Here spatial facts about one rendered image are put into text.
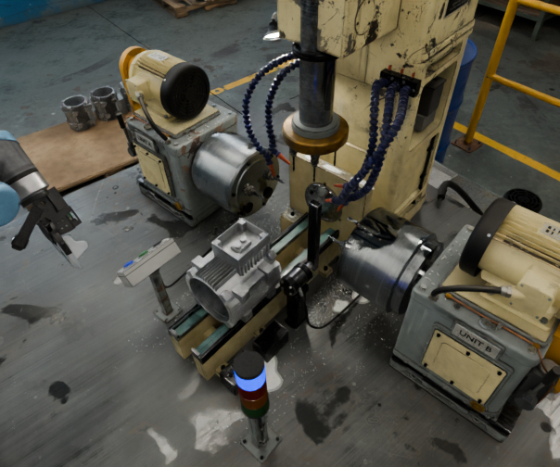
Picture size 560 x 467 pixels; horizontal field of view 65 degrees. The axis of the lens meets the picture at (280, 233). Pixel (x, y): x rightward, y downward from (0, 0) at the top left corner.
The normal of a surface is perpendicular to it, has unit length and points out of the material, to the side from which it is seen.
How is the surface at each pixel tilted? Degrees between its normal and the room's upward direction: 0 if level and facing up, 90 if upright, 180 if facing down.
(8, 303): 0
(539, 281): 0
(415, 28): 90
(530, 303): 90
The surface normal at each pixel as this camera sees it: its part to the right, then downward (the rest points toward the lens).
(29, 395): -0.03, -0.69
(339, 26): -0.66, 0.55
